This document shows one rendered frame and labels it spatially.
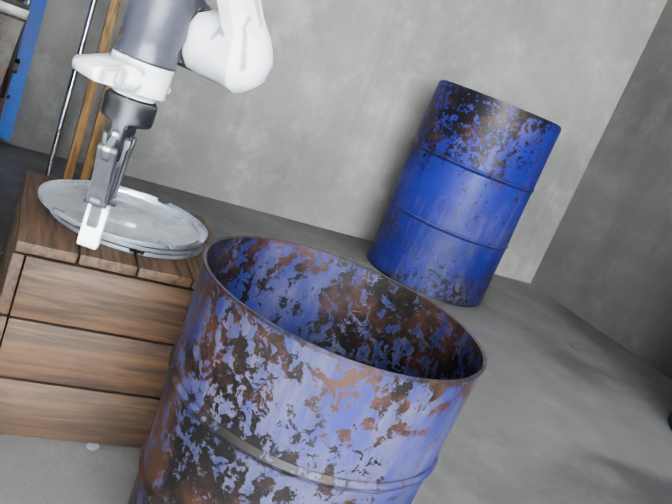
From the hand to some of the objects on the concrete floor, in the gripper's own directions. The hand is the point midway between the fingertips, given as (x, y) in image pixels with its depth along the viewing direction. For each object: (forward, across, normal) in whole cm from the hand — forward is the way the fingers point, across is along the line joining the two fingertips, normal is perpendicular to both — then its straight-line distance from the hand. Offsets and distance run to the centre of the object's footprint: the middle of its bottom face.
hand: (93, 224), depth 105 cm
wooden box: (+42, +27, 0) cm, 50 cm away
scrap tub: (+42, -10, -38) cm, 58 cm away
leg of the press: (+42, +87, +50) cm, 109 cm away
